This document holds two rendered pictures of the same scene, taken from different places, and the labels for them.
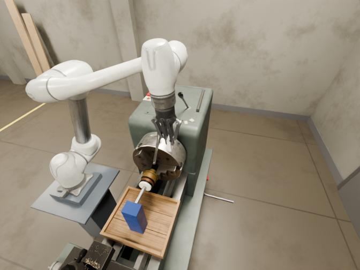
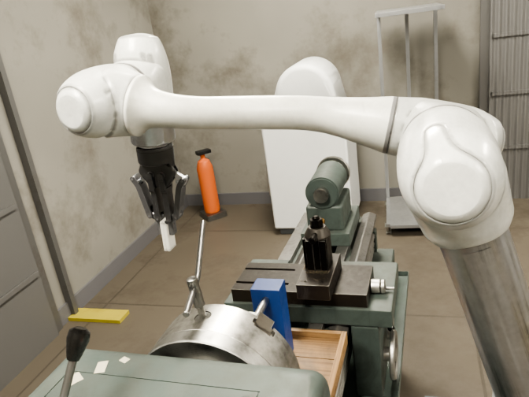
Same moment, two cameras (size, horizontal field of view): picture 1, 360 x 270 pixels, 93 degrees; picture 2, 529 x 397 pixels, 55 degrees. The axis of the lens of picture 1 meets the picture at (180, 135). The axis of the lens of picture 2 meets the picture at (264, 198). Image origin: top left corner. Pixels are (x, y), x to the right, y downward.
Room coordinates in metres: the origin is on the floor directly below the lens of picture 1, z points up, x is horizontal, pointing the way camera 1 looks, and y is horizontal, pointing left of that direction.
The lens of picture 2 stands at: (1.55, 0.32, 1.78)
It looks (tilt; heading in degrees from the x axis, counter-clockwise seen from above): 20 degrees down; 183
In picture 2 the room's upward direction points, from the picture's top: 8 degrees counter-clockwise
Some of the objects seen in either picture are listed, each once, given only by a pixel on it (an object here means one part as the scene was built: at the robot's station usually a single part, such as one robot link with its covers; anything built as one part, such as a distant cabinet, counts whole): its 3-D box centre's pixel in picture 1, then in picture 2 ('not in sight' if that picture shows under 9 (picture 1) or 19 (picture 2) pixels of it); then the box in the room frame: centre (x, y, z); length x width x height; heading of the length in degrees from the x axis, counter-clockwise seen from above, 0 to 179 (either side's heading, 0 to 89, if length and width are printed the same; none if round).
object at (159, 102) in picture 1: (163, 97); (152, 130); (0.55, 0.06, 1.59); 0.09 x 0.09 x 0.06
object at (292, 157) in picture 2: not in sight; (310, 145); (-2.56, 0.54, 0.69); 0.69 x 0.59 x 1.38; 75
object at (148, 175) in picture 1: (149, 178); not in sight; (0.55, 0.17, 1.08); 0.09 x 0.09 x 0.09; 73
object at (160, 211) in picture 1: (143, 217); (272, 366); (0.42, 0.21, 0.89); 0.36 x 0.30 x 0.04; 73
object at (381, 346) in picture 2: not in sight; (377, 336); (0.14, 0.55, 0.73); 0.27 x 0.12 x 0.27; 163
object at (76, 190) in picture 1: (72, 182); not in sight; (0.68, 0.77, 0.83); 0.22 x 0.18 x 0.06; 165
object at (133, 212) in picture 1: (135, 218); (272, 320); (0.37, 0.23, 1.00); 0.08 x 0.06 x 0.23; 73
